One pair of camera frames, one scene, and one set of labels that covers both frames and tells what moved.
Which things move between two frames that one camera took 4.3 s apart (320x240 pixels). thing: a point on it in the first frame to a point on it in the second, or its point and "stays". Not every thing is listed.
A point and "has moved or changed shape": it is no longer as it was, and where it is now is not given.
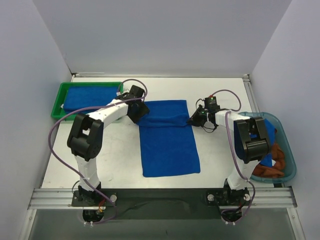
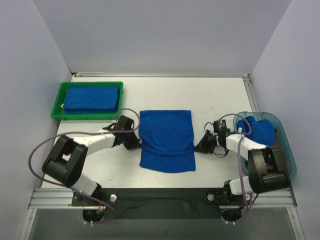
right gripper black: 197,117 to 206,142
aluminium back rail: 158,75 stays
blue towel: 167,142 has moved or changed shape
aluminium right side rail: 250,93 stays
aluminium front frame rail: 62,198 stays
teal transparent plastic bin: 282,139 stays
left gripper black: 139,112 to 131,141
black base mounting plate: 162,204 stays
